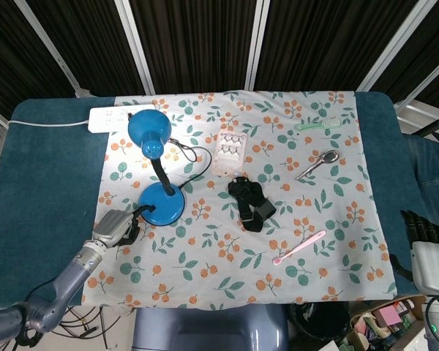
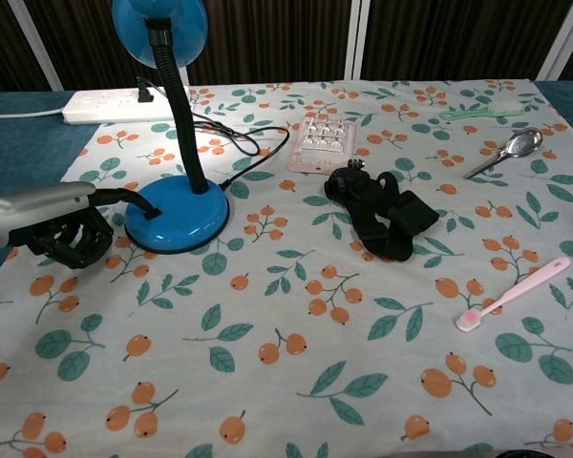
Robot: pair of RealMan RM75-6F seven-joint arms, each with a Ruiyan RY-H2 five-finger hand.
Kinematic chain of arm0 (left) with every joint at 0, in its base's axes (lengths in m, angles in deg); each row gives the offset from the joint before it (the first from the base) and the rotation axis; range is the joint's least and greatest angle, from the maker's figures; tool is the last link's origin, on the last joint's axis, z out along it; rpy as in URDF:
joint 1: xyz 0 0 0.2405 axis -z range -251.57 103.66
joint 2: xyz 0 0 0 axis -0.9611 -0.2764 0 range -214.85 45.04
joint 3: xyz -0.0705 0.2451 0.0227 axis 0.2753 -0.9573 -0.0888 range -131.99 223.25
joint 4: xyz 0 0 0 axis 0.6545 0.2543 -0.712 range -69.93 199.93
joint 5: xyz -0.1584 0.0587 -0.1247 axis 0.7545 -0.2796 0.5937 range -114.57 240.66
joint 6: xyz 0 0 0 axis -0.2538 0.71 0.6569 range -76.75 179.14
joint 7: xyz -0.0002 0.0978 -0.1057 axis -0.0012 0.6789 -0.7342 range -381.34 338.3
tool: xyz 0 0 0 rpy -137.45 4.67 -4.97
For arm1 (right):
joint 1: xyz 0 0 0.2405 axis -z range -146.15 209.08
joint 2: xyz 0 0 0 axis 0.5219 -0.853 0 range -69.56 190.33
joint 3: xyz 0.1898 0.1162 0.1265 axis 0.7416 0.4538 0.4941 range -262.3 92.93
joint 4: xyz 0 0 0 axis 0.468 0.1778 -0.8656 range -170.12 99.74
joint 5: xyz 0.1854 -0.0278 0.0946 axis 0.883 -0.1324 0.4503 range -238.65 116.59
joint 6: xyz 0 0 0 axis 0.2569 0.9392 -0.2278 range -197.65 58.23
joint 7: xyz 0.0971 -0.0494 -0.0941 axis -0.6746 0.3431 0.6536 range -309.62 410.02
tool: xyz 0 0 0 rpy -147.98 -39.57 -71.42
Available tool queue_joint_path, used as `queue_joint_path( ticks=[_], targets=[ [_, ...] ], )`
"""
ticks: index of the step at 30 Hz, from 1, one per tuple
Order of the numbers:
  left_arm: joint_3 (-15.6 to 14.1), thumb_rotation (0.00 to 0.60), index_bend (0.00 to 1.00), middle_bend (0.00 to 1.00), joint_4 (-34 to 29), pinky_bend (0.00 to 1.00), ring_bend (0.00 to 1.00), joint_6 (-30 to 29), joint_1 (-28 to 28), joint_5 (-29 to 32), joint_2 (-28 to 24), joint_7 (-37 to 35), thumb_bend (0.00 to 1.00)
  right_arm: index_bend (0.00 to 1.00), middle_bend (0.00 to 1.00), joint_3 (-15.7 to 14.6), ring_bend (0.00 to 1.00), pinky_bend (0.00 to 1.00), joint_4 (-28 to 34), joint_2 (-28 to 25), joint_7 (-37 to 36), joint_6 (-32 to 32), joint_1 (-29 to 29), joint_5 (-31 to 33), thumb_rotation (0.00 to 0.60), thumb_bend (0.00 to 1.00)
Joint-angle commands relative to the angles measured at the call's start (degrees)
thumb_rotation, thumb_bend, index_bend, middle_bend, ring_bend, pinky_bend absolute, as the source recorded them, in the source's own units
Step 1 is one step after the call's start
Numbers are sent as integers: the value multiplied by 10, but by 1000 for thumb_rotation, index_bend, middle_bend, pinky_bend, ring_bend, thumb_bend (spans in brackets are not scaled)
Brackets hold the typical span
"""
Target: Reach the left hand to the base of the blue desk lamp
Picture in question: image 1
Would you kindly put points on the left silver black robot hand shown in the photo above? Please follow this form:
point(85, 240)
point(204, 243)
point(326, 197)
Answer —
point(111, 226)

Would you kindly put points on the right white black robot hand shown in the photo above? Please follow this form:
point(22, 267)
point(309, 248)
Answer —
point(433, 263)

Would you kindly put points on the blue desk lamp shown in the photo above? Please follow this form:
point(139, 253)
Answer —
point(161, 204)

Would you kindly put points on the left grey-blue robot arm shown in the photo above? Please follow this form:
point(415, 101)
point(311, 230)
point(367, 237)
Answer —
point(66, 285)

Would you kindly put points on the cardboard box with clutter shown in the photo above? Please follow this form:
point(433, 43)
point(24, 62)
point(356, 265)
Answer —
point(388, 321)

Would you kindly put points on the teal table cover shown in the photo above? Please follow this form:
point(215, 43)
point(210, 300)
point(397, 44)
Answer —
point(44, 175)

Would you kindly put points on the blue denim fabric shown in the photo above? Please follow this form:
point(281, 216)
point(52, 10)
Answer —
point(431, 172)

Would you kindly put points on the white power strip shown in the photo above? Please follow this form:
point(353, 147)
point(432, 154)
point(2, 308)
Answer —
point(106, 118)

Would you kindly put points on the floral print tablecloth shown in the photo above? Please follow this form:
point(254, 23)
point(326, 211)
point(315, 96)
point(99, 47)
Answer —
point(219, 263)

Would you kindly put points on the black waste bin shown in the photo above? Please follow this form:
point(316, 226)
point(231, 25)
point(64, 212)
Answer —
point(322, 325)

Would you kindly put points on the pink toothbrush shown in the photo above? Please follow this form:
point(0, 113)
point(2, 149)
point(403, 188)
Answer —
point(300, 246)

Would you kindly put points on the black curved tube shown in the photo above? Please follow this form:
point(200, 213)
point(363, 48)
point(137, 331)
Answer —
point(437, 126)

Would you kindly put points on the grey-blue robot torso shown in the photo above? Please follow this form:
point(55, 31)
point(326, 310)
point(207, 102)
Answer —
point(205, 329)

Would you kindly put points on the clear plastic blister tray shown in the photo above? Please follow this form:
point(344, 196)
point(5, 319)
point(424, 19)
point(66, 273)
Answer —
point(229, 150)

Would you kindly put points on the metal spoon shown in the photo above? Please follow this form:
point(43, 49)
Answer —
point(331, 157)

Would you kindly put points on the dark pleated curtain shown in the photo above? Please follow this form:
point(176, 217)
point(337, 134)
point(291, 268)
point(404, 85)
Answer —
point(205, 36)

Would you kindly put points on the white frame post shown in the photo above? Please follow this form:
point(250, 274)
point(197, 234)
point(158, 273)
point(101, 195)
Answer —
point(391, 47)
point(424, 104)
point(257, 44)
point(135, 44)
point(51, 44)

